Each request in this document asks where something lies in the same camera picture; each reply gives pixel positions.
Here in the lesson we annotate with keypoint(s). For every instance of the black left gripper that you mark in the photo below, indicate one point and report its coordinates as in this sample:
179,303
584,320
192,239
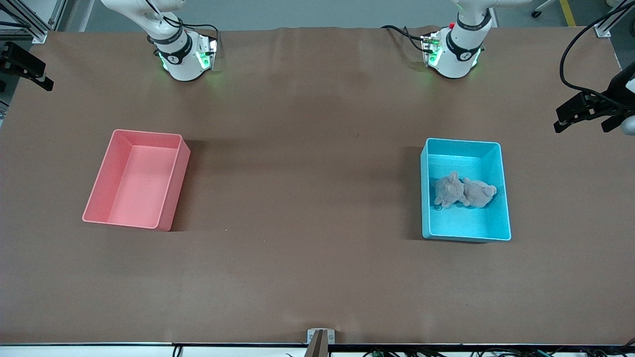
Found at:
611,98

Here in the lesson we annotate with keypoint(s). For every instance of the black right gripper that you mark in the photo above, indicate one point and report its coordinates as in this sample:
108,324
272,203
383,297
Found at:
11,55

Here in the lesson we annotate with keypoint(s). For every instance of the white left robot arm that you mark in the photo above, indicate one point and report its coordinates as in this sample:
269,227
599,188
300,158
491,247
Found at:
459,54

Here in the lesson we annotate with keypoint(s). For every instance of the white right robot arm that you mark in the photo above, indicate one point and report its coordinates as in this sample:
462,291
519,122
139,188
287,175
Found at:
181,59

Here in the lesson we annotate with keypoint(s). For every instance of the blue plastic box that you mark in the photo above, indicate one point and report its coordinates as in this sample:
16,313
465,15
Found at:
461,223

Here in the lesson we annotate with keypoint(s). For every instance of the pink plastic box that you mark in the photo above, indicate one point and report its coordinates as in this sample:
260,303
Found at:
144,188

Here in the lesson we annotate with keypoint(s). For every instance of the chair caster wheel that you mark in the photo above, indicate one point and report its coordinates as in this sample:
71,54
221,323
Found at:
536,13

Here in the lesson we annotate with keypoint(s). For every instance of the metal base connector plate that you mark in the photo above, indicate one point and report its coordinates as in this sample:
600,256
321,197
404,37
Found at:
208,52
430,49

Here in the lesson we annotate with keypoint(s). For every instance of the brown table cover mat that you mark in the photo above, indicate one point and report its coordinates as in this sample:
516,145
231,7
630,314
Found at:
297,272

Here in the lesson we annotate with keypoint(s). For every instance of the aluminium frame profile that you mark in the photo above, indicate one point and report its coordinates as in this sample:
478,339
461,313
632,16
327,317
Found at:
30,27
603,30

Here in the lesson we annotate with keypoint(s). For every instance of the metal table edge bracket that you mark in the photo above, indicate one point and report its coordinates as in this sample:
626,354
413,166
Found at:
320,339

